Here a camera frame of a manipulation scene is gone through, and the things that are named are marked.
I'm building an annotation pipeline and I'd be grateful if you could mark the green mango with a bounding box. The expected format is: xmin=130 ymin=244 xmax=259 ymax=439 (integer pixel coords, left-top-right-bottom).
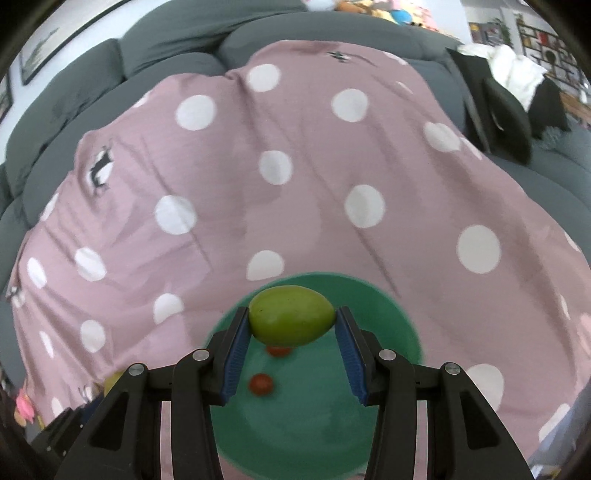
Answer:
xmin=248 ymin=285 xmax=335 ymax=348

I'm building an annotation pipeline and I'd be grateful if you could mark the pink polka dot blanket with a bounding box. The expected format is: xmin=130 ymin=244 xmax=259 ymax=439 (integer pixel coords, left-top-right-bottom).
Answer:
xmin=6 ymin=40 xmax=591 ymax=480

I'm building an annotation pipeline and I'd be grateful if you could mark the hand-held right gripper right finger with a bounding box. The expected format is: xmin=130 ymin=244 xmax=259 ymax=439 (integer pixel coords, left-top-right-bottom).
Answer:
xmin=335 ymin=305 xmax=537 ymax=480

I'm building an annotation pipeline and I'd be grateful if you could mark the black cloth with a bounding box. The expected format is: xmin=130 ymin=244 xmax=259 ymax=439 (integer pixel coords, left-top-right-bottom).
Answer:
xmin=526 ymin=76 xmax=572 ymax=140

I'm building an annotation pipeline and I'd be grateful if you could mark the green round plate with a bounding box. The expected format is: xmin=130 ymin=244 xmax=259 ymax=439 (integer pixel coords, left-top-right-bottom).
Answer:
xmin=203 ymin=272 xmax=423 ymax=479

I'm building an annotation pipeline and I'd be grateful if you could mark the wall shelf with ornaments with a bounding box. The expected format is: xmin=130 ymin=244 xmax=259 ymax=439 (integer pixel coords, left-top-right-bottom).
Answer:
xmin=515 ymin=13 xmax=588 ymax=95

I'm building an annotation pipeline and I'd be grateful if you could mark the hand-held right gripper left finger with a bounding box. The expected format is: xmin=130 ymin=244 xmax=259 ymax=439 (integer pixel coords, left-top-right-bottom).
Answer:
xmin=54 ymin=305 xmax=252 ymax=480

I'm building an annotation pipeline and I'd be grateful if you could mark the pile of plush toys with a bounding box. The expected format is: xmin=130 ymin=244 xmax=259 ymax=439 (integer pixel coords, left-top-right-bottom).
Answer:
xmin=302 ymin=0 xmax=440 ymax=32

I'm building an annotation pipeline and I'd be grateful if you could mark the pink plush toy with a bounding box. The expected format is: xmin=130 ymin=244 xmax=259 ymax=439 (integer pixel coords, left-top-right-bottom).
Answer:
xmin=13 ymin=388 xmax=37 ymax=426

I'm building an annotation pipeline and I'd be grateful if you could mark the white fluffy cloth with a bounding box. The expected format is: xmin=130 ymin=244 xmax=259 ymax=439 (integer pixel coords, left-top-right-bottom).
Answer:
xmin=462 ymin=43 xmax=549 ymax=108

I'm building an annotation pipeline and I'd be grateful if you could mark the grey sofa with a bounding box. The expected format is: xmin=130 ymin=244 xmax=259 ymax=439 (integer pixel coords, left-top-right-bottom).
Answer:
xmin=0 ymin=0 xmax=591 ymax=384

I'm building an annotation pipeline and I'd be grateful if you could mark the small framed wall picture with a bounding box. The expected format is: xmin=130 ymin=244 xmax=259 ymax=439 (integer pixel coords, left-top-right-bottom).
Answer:
xmin=0 ymin=74 xmax=14 ymax=121

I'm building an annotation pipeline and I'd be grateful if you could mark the black cushion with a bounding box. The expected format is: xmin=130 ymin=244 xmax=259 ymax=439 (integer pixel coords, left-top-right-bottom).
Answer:
xmin=445 ymin=46 xmax=535 ymax=165

